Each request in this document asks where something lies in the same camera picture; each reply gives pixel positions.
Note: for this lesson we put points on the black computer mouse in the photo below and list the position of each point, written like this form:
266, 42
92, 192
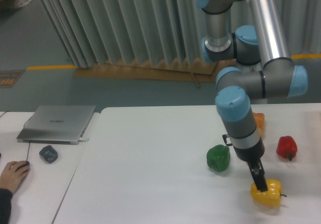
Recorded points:
22, 166

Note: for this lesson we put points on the dark sleeved forearm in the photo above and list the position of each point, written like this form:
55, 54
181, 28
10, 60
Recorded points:
6, 205

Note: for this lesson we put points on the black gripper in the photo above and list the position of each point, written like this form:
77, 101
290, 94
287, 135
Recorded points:
252, 155

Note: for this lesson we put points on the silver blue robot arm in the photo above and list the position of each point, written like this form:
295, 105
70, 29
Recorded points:
264, 43

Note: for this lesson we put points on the red bell pepper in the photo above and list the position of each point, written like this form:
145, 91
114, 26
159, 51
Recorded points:
286, 148

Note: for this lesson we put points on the yellow bell pepper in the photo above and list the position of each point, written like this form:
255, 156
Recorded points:
269, 198

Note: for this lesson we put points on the person's bare hand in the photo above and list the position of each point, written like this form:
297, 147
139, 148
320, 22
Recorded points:
10, 179

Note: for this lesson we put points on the brown cardboard sheet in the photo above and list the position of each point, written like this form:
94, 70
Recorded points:
196, 73

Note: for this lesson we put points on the silver closed laptop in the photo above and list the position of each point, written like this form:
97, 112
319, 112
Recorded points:
57, 124

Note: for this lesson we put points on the pale green folding curtain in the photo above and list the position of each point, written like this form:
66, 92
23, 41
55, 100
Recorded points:
155, 32

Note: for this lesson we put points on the toasted bread loaf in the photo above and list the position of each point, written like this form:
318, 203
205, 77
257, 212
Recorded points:
260, 122

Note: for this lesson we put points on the green bell pepper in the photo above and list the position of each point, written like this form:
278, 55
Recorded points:
218, 158

